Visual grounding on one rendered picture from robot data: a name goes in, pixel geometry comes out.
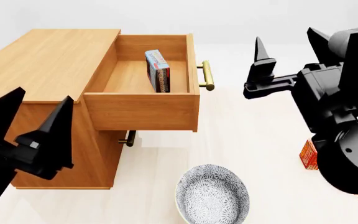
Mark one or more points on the chocolate pudding box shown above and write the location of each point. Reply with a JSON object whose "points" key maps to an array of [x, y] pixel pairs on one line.
{"points": [[158, 72]]}

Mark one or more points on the patterned white grey bowl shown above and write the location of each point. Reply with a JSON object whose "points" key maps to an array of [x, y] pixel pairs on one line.
{"points": [[211, 196]]}

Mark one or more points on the orange red food box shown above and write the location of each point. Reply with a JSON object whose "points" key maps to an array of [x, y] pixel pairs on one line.
{"points": [[308, 155]]}

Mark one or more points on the open wooden drawer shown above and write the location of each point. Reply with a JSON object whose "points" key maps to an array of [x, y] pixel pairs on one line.
{"points": [[141, 112]]}

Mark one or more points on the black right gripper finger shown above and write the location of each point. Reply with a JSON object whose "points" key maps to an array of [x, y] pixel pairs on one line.
{"points": [[261, 72], [319, 46]]}

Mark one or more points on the wooden cabinet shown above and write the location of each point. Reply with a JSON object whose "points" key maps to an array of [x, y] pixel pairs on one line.
{"points": [[42, 65]]}

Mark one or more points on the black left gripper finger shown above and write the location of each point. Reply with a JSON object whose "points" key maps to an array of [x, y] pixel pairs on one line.
{"points": [[2, 116], [54, 144]]}

